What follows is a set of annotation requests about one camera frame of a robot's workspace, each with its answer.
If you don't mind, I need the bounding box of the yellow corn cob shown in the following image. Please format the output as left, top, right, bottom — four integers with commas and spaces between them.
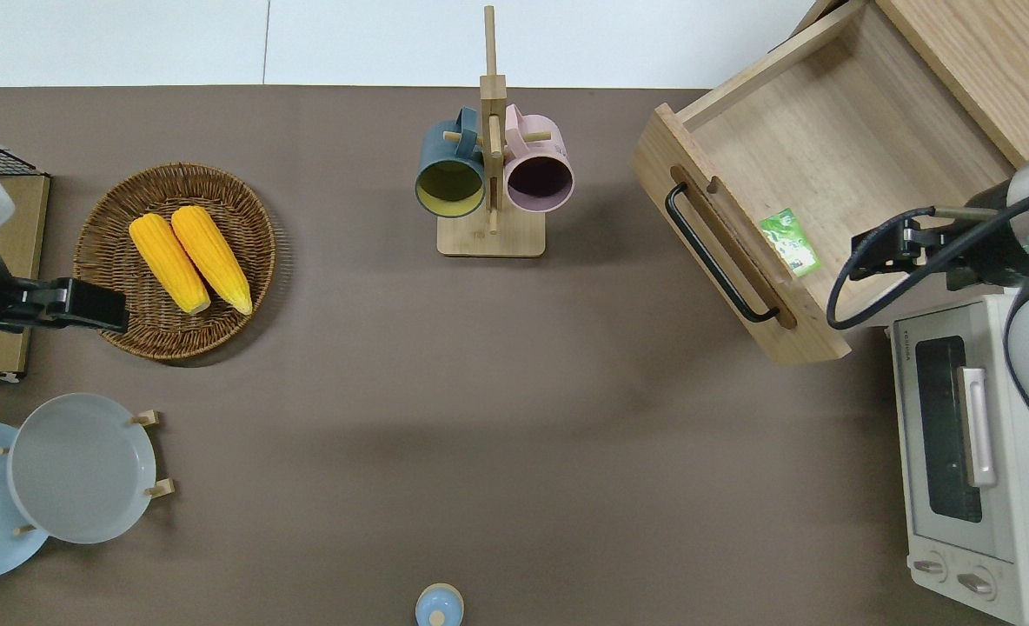
129, 214, 212, 316
171, 205, 254, 316

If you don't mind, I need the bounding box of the pink mug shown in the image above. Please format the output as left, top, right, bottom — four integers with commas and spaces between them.
503, 104, 574, 214

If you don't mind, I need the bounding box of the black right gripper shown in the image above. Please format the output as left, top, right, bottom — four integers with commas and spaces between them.
849, 206, 1015, 292

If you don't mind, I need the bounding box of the wooden plate rack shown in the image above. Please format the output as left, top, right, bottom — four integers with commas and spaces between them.
0, 409, 176, 536

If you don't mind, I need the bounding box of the grey plate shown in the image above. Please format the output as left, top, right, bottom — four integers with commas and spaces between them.
7, 393, 158, 545

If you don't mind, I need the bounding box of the green packet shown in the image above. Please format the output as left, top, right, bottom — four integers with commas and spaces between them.
759, 208, 821, 278

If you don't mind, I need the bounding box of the black drawer handle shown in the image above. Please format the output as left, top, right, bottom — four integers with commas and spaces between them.
665, 183, 780, 323

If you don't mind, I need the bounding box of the dark blue mug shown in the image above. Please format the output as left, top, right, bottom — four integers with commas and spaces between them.
415, 106, 488, 218

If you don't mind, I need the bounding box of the wooden drawer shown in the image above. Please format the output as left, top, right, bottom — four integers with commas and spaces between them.
629, 0, 1015, 366

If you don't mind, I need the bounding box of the wooden board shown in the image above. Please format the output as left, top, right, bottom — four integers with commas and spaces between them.
0, 174, 51, 380

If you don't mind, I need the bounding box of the round wicker basket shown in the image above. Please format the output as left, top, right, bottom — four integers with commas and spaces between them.
73, 162, 277, 362

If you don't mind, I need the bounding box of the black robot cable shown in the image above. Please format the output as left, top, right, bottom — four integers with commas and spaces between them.
827, 178, 1029, 332

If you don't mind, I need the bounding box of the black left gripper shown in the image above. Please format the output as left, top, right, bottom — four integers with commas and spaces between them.
9, 276, 129, 335

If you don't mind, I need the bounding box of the wooden mug tree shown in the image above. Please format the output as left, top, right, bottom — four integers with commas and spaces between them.
436, 4, 559, 259

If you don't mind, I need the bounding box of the light blue lidded jar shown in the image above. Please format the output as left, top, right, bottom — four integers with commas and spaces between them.
415, 583, 465, 626

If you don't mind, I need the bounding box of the white toaster oven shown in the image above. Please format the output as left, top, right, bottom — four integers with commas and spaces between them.
890, 291, 1029, 626

